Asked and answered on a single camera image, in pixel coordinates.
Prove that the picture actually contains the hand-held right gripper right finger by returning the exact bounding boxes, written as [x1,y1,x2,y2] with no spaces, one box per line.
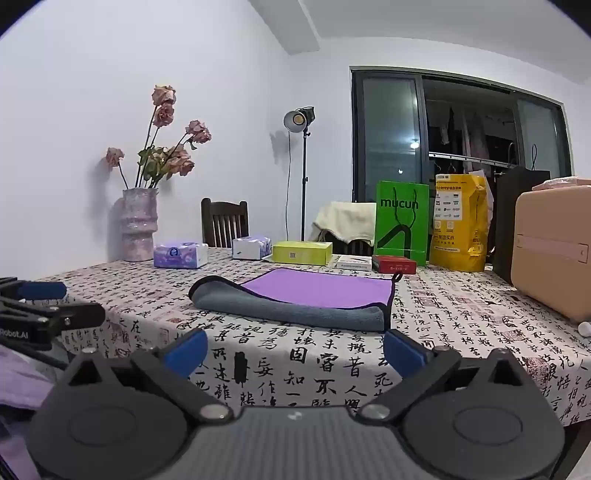
[360,329,525,424]

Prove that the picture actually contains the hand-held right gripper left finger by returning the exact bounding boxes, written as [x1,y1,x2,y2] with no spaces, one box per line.
[68,329,232,424]

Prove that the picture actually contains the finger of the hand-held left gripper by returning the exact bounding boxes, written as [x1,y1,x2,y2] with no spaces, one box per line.
[0,296,107,334]
[0,276,68,302]

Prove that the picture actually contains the purple and grey towel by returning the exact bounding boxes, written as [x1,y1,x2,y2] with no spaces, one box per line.
[188,268,402,332]

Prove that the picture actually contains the light purple cloth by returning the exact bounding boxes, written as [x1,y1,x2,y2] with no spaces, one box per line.
[0,344,59,480]

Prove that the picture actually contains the calligraphy print tablecloth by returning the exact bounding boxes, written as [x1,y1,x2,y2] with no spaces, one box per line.
[28,247,591,430]

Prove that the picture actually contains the flat red box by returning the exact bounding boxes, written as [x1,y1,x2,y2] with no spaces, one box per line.
[372,255,417,275]

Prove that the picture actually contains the purple tissue pack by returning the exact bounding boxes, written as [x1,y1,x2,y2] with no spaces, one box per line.
[153,242,209,269]

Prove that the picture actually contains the flat white box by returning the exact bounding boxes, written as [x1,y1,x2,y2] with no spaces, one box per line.
[335,256,373,271]

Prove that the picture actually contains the speckled pink ceramic vase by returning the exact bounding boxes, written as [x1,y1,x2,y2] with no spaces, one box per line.
[121,187,160,263]

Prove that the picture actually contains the white and blue tissue pack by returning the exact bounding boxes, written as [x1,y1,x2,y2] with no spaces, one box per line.
[232,236,272,260]

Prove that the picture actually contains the green paper bag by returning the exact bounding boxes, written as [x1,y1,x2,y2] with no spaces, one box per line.
[374,180,430,267]

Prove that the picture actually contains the dark wooden chair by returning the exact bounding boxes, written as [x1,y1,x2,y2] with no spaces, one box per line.
[201,198,250,249]

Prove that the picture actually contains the yellow plastic bag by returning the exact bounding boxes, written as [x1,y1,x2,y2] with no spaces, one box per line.
[429,174,490,273]

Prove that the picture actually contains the yellow-green cardboard box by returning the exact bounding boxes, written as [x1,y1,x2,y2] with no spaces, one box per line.
[272,240,333,266]

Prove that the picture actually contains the cream cloth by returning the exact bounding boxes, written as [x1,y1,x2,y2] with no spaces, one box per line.
[308,202,378,246]

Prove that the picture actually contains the black paper bag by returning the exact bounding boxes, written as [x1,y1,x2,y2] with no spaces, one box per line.
[491,144,553,286]

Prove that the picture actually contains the dried pink roses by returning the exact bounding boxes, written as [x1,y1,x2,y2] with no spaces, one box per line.
[105,84,213,190]

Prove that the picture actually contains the beige pink hard case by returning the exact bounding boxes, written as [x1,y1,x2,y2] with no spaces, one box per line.
[510,185,591,323]

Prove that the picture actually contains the dark framed sliding glass door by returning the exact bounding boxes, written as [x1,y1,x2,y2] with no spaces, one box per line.
[350,66,574,205]

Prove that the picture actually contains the pink cloth item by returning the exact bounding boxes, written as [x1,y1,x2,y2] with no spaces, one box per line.
[532,176,579,191]

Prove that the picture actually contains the hanging clothes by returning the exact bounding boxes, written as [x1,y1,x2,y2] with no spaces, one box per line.
[427,105,518,163]

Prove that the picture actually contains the studio light on stand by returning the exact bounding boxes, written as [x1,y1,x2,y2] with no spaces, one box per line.
[283,106,317,242]

